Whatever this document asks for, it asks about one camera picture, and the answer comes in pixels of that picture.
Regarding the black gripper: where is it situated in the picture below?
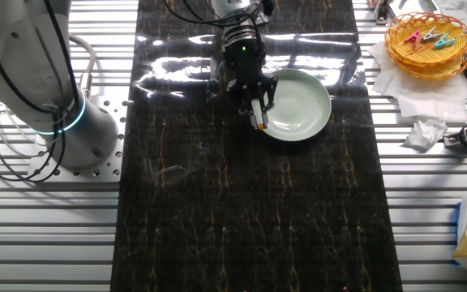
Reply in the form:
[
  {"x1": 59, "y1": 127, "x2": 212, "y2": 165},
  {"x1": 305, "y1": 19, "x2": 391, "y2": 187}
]
[{"x1": 221, "y1": 39, "x2": 279, "y2": 131}]

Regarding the pale green round plate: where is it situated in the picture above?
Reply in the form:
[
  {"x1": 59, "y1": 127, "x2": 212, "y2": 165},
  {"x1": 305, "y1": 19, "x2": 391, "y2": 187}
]
[{"x1": 257, "y1": 67, "x2": 332, "y2": 143}]

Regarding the black gold-veined marble mat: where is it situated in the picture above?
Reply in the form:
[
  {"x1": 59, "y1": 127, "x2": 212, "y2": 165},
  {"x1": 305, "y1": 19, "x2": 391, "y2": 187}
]
[{"x1": 109, "y1": 0, "x2": 404, "y2": 292}]

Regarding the flat white paper towel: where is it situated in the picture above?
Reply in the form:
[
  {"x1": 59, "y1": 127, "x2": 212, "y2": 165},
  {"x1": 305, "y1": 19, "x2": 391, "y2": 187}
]
[{"x1": 365, "y1": 40, "x2": 467, "y2": 125}]

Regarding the pink plastic clothespin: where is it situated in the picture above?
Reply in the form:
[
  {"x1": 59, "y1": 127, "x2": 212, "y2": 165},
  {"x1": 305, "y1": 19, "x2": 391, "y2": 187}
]
[{"x1": 403, "y1": 28, "x2": 422, "y2": 50}]

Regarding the crumpled white tissue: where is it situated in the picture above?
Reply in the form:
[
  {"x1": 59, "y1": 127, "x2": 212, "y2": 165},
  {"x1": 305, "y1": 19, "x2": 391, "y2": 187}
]
[{"x1": 402, "y1": 117, "x2": 448, "y2": 154}]

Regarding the yellow wicker basket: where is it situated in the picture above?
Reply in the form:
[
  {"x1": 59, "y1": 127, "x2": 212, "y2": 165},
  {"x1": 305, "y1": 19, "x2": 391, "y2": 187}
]
[{"x1": 383, "y1": 11, "x2": 467, "y2": 80}]

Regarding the grey plastic clothespin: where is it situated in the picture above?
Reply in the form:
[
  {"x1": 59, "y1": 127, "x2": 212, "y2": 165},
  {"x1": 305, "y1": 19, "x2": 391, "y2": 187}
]
[{"x1": 421, "y1": 26, "x2": 442, "y2": 43}]

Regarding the teal plastic clothespin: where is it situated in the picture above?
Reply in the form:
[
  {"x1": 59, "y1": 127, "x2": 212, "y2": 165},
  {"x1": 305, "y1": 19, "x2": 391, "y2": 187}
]
[{"x1": 433, "y1": 33, "x2": 457, "y2": 50}]

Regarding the white paper sheet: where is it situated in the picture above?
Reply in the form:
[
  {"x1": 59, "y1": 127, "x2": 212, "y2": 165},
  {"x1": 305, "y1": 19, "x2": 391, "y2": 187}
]
[{"x1": 434, "y1": 0, "x2": 467, "y2": 26}]

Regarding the short aluminium profile post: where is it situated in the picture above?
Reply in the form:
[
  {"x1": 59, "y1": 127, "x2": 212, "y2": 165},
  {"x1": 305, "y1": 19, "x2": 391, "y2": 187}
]
[{"x1": 373, "y1": 0, "x2": 392, "y2": 25}]

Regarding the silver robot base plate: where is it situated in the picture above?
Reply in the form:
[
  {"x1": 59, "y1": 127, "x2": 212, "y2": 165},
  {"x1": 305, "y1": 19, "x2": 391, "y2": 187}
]
[{"x1": 28, "y1": 95, "x2": 125, "y2": 183}]

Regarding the thick grey base cable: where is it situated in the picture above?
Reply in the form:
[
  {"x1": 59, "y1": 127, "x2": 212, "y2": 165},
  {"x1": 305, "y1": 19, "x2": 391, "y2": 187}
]
[{"x1": 67, "y1": 34, "x2": 97, "y2": 98}]

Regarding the black base cable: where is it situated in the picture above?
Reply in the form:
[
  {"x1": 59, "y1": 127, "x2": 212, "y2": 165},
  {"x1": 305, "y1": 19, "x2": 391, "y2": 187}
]
[{"x1": 0, "y1": 103, "x2": 67, "y2": 183}]

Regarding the white base cable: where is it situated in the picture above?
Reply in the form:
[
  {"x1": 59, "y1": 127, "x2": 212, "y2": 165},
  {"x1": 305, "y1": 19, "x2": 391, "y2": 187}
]
[{"x1": 0, "y1": 101, "x2": 50, "y2": 159}]

